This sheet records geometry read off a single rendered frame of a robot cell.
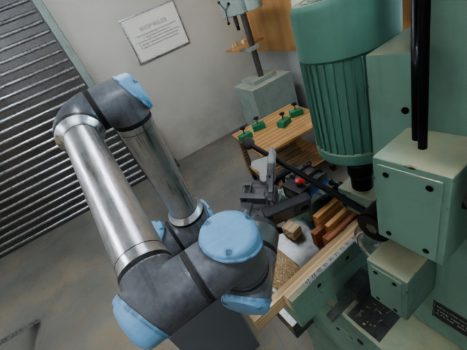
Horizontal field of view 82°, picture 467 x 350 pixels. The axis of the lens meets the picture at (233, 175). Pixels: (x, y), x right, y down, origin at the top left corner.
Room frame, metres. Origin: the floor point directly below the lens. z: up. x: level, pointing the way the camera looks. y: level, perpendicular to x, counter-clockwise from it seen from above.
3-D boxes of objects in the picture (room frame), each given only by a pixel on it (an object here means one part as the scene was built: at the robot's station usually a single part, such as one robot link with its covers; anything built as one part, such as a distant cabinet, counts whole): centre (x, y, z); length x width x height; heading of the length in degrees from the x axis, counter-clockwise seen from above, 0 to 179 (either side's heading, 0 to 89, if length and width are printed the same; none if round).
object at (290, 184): (0.67, -0.19, 0.99); 0.13 x 0.11 x 0.06; 111
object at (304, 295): (0.45, -0.28, 0.93); 0.60 x 0.02 x 0.06; 111
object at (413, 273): (0.27, -0.21, 1.02); 0.09 x 0.07 x 0.12; 111
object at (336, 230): (0.51, -0.26, 0.92); 0.23 x 0.02 x 0.04; 111
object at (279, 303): (0.46, -0.19, 0.92); 0.60 x 0.02 x 0.04; 111
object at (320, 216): (0.55, -0.23, 0.94); 0.16 x 0.02 x 0.08; 111
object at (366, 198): (0.48, -0.29, 0.99); 0.14 x 0.07 x 0.09; 21
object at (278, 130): (2.05, -0.50, 0.32); 0.66 x 0.57 x 0.64; 102
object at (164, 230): (0.88, 0.41, 0.81); 0.17 x 0.15 x 0.18; 108
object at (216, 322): (0.87, 0.41, 0.27); 0.30 x 0.30 x 0.55; 13
